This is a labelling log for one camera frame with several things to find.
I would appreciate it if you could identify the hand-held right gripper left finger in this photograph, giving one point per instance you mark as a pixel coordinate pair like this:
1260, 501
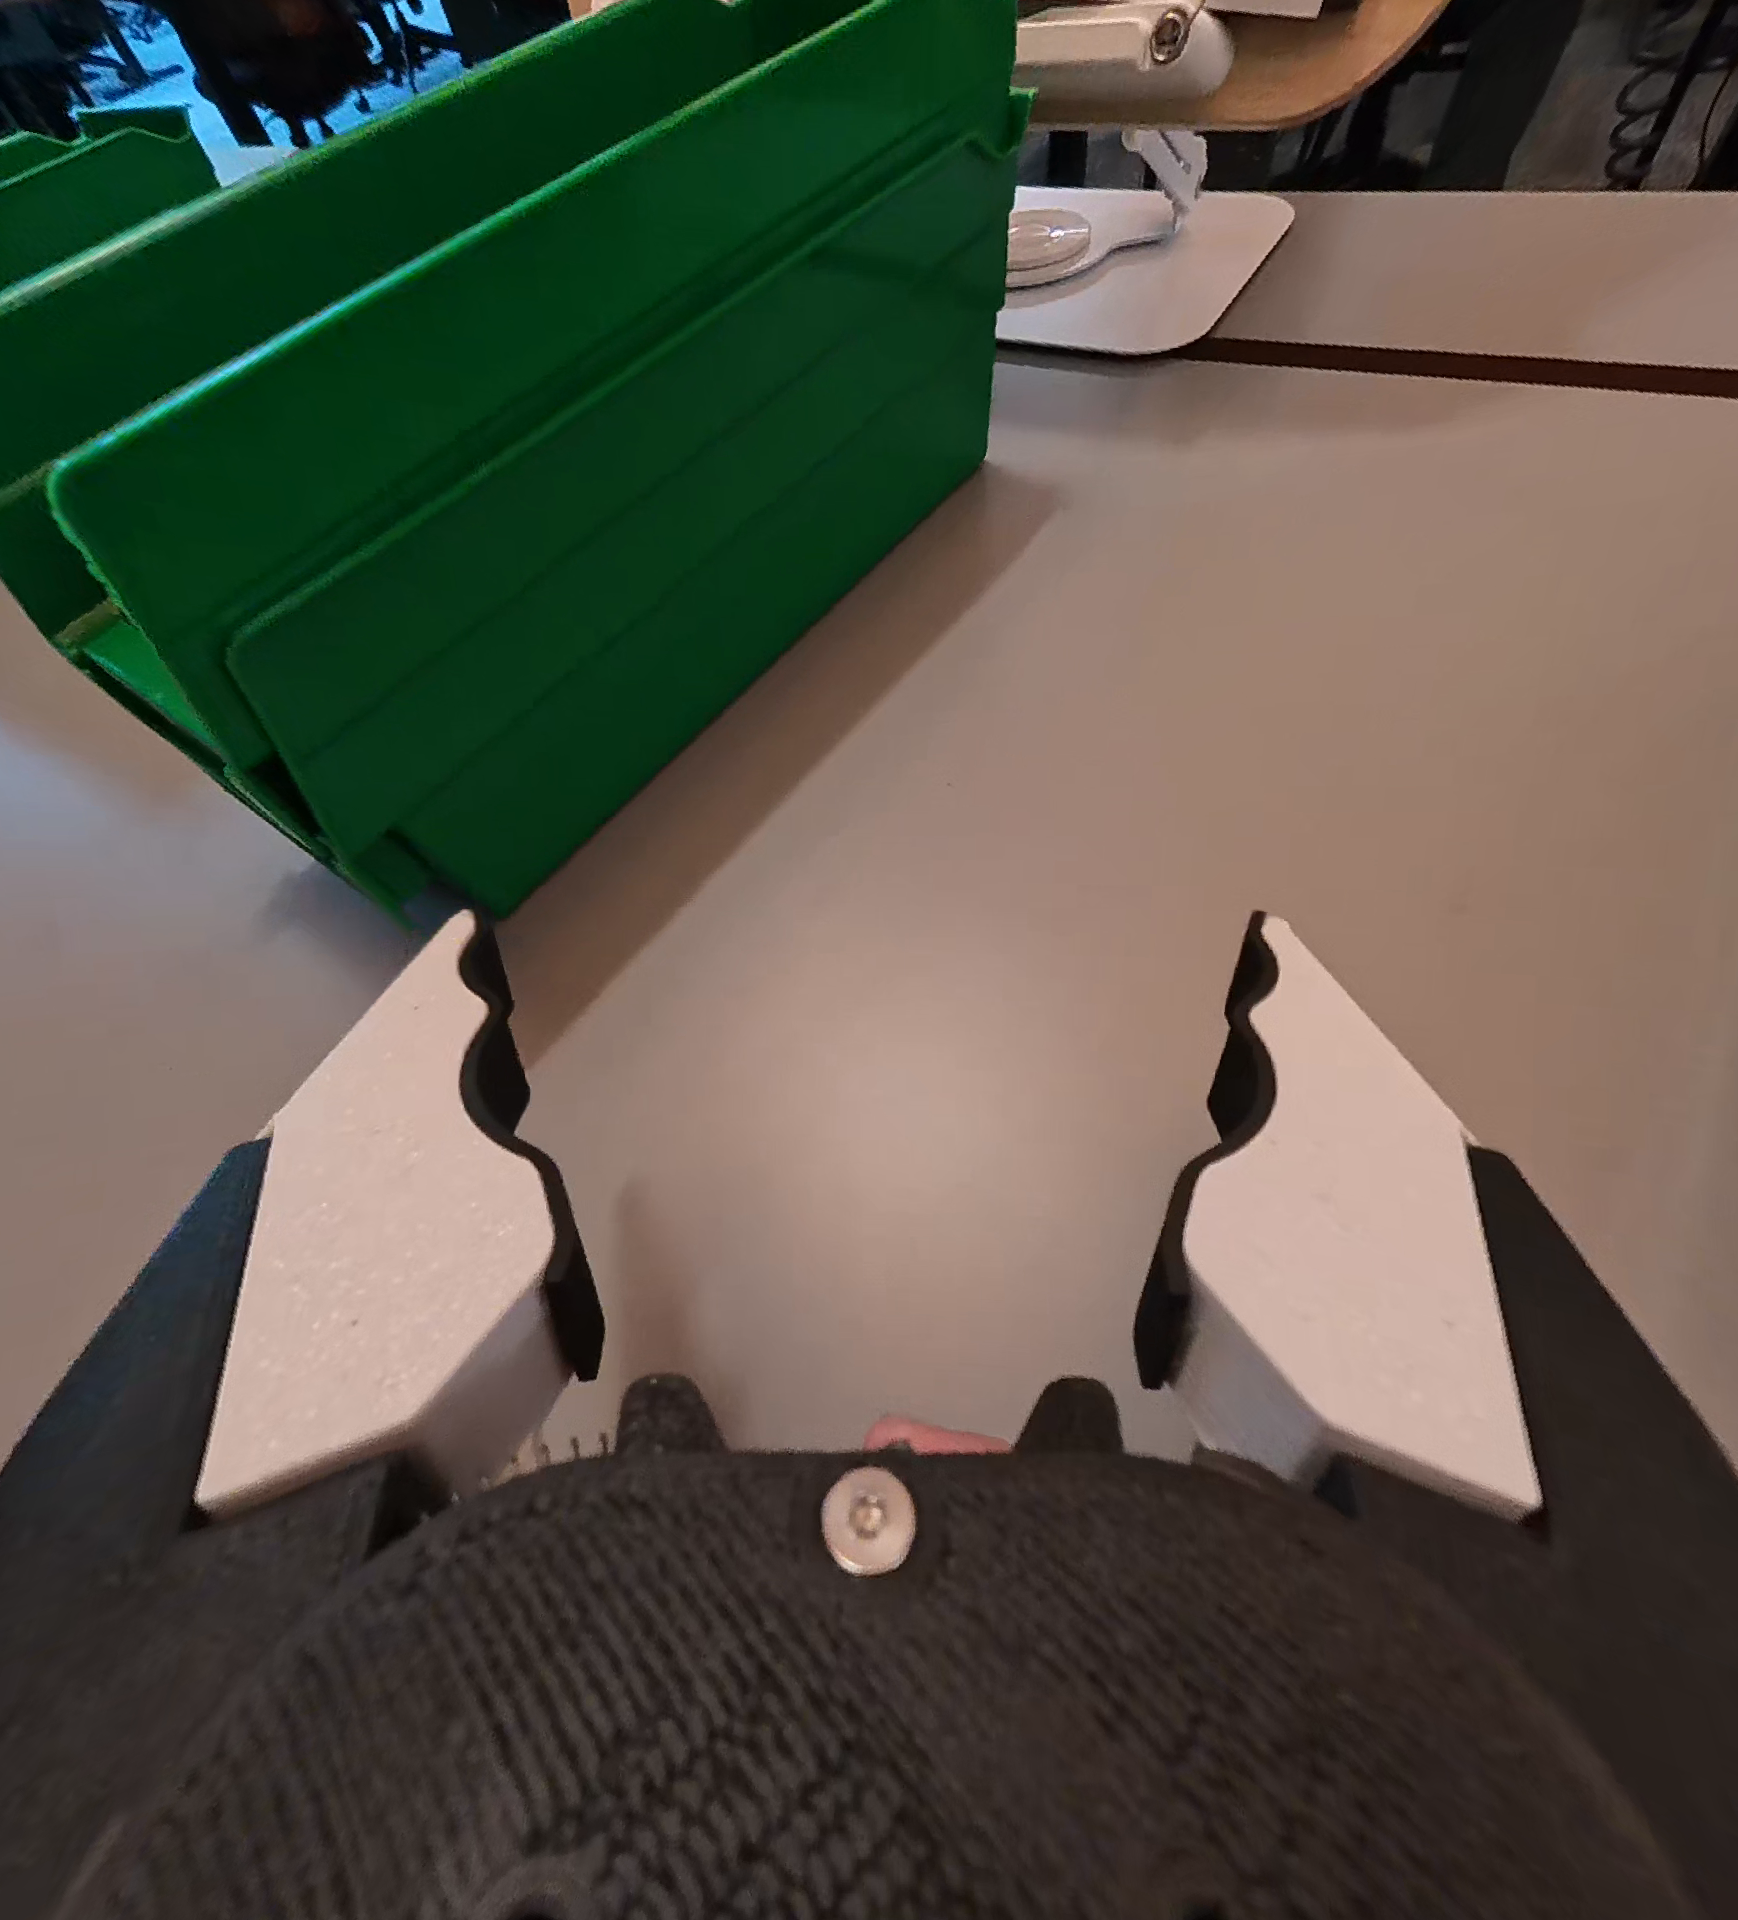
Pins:
388, 1277

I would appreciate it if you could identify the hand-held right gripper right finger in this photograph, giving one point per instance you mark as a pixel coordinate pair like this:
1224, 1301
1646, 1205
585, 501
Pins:
1349, 1277

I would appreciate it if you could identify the grey desk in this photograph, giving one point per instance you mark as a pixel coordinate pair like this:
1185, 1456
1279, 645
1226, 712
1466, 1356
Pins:
959, 750

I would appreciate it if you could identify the person's right hand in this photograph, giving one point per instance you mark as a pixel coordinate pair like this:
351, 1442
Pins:
937, 1438

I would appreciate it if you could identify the white clipboard stand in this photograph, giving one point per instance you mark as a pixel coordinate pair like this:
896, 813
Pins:
1184, 285

